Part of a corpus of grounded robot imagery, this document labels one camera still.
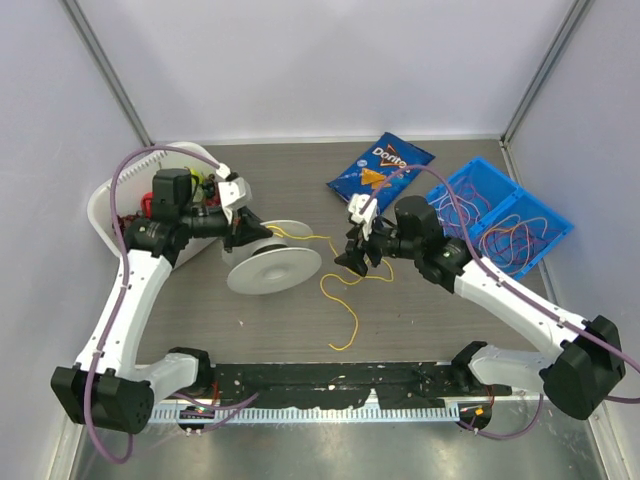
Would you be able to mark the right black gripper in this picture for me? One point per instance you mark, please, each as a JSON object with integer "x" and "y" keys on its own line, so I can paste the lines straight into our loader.
{"x": 353, "y": 261}

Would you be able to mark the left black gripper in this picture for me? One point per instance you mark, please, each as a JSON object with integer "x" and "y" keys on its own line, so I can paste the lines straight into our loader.
{"x": 245, "y": 228}

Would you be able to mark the translucent white spool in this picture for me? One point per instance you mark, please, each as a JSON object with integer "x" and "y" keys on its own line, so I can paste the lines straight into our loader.
{"x": 271, "y": 265}

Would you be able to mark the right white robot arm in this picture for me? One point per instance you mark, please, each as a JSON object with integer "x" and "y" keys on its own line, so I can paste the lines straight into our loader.
{"x": 576, "y": 362}

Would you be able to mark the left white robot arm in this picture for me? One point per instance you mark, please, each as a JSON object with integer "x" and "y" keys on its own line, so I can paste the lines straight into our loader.
{"x": 104, "y": 388}

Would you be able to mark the blue Doritos chip bag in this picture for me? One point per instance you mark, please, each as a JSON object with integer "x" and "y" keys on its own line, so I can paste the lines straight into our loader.
{"x": 386, "y": 156}

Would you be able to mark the yellow green toy pear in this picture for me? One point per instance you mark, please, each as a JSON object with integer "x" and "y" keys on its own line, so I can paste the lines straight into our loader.
{"x": 195, "y": 179}

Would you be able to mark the red toy apple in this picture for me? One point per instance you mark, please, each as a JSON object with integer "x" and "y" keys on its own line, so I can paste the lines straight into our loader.
{"x": 146, "y": 204}

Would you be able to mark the white plastic fruit basket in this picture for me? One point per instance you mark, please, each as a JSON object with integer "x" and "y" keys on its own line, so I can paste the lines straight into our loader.
{"x": 133, "y": 183}

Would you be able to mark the purple toy grape bunch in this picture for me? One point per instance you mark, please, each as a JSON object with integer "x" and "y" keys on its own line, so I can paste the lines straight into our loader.
{"x": 125, "y": 221}

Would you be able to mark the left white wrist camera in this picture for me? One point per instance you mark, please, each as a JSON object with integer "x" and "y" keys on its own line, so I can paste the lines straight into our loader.
{"x": 234, "y": 193}

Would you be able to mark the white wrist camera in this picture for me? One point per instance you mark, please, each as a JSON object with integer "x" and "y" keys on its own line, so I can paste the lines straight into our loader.
{"x": 234, "y": 193}
{"x": 362, "y": 210}

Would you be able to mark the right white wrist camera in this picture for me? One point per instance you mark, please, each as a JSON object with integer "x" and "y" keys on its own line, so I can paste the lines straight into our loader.
{"x": 362, "y": 210}

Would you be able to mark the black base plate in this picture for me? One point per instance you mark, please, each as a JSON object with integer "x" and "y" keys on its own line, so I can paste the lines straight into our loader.
{"x": 397, "y": 385}

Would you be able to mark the blue plastic cable bin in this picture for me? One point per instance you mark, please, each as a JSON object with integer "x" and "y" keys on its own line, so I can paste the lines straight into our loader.
{"x": 509, "y": 225}

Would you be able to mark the white slotted cable duct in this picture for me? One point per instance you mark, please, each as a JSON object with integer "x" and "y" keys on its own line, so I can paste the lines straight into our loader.
{"x": 168, "y": 413}

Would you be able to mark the aluminium corner post left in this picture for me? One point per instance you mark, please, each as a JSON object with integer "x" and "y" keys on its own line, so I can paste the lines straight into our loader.
{"x": 92, "y": 44}

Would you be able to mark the aluminium corner post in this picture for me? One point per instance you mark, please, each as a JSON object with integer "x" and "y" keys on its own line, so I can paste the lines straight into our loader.
{"x": 92, "y": 44}
{"x": 551, "y": 58}

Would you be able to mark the aluminium corner post right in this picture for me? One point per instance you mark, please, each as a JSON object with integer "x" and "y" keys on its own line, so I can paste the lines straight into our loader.
{"x": 551, "y": 58}

